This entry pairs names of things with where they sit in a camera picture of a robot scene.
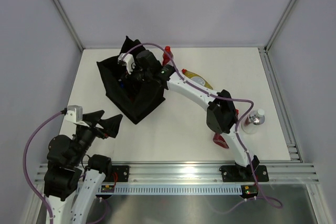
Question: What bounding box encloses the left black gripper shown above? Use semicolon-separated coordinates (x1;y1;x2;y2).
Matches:
70;110;122;166

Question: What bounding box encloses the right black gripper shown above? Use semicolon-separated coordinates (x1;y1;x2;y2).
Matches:
121;62;152;97

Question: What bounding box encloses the black canvas bag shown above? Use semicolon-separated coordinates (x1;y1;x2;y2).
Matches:
97;46;165;124

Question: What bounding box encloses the small red dish soap bottle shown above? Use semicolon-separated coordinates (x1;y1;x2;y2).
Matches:
162;46;174;66

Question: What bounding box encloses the yellow dish soap bottle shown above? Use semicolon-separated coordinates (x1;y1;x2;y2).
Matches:
182;69;213;90

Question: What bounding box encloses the large red dish soap bottle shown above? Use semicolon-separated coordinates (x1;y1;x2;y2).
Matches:
207;108;239;148

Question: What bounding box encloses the orange blue pump bottle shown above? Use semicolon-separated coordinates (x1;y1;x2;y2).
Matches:
118;77;128;89

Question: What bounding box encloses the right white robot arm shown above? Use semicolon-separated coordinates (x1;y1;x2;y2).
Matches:
118;50;259;180

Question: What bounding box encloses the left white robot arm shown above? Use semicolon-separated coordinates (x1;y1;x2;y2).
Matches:
44;105;123;223

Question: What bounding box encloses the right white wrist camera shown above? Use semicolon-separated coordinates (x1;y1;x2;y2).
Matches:
118;53;135;74

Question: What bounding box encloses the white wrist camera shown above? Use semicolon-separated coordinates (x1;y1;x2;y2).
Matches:
65;105;89;127
118;53;135;74

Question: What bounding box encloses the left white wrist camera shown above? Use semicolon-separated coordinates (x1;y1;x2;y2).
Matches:
65;105;89;127

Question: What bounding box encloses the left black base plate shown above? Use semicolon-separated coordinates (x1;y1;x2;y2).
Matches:
104;165;130;183

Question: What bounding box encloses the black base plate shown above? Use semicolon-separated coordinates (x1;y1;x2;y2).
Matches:
104;165;130;183
219;165;269;182

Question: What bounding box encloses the aluminium mounting rail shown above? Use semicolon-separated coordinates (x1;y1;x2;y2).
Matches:
34;162;320;185

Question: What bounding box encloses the slotted cable duct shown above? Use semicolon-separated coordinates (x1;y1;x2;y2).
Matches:
96;185;243;195

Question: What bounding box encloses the left aluminium frame post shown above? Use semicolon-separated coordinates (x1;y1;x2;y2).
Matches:
51;0;85;52

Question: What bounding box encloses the aluminium frame post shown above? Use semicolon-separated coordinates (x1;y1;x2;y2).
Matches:
264;0;298;52
51;0;85;52

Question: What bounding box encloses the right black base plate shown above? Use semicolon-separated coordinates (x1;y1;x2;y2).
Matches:
219;165;269;182

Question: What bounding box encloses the right aluminium frame post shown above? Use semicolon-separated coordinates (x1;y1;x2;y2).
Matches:
264;0;298;52

